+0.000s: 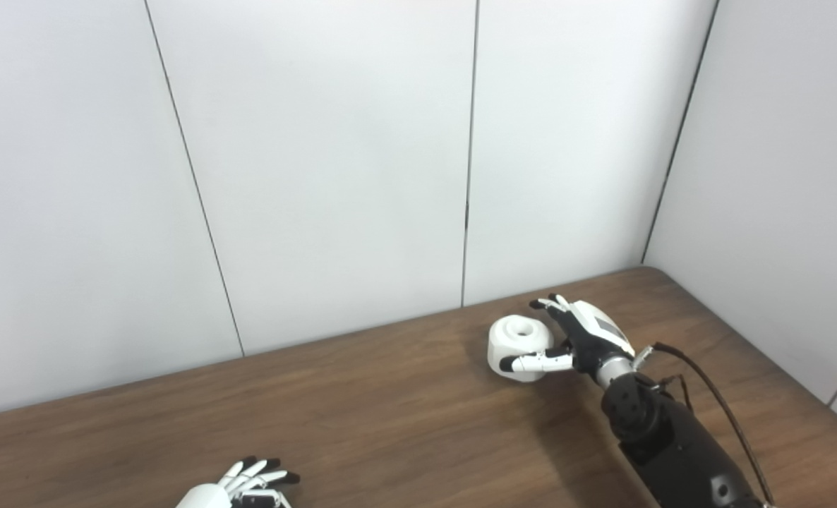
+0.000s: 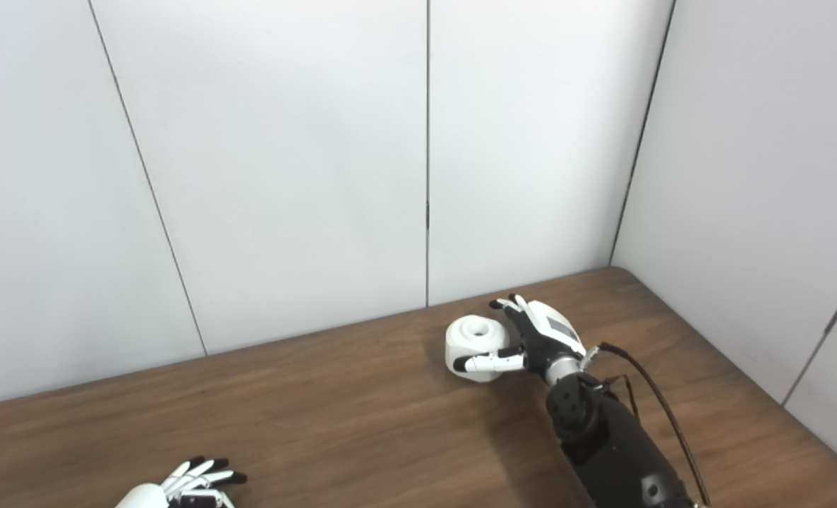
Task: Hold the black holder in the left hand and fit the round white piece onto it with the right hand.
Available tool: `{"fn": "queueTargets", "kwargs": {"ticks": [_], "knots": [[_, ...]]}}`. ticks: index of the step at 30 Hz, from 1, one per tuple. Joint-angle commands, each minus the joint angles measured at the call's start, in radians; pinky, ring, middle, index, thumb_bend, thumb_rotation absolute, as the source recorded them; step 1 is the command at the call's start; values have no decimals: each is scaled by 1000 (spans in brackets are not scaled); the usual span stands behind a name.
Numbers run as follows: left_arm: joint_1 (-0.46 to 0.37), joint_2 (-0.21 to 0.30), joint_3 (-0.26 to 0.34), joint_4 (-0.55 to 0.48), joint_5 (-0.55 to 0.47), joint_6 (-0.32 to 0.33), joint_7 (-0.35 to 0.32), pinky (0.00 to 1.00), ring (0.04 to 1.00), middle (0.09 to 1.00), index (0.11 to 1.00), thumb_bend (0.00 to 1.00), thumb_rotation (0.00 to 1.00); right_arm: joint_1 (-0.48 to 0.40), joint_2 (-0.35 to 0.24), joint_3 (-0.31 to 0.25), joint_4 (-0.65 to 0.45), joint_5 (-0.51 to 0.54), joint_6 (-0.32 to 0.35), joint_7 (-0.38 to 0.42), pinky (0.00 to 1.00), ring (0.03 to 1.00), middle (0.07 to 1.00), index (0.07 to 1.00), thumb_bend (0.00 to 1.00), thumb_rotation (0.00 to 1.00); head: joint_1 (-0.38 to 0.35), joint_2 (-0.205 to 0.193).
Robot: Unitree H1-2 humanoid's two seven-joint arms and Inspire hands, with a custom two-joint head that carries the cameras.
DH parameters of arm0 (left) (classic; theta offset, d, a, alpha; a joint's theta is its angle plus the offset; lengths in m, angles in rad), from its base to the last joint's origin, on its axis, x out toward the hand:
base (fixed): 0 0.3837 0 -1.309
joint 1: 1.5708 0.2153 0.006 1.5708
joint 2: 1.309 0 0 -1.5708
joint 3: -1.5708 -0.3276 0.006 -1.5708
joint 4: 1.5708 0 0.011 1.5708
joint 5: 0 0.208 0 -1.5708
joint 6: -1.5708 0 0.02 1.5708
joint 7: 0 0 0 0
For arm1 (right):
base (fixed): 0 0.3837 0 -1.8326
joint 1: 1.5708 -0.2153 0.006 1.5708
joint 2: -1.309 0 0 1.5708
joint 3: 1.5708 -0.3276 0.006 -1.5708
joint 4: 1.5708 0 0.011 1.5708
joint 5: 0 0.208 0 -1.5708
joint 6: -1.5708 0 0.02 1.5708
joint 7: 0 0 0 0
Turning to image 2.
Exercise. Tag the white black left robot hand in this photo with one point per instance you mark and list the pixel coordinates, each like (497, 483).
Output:
(147, 497)

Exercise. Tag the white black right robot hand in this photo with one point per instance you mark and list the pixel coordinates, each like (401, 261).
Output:
(549, 335)

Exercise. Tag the round white plastic piece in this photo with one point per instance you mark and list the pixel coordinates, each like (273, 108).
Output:
(471, 339)

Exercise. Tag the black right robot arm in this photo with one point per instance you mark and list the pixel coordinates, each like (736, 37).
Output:
(609, 444)

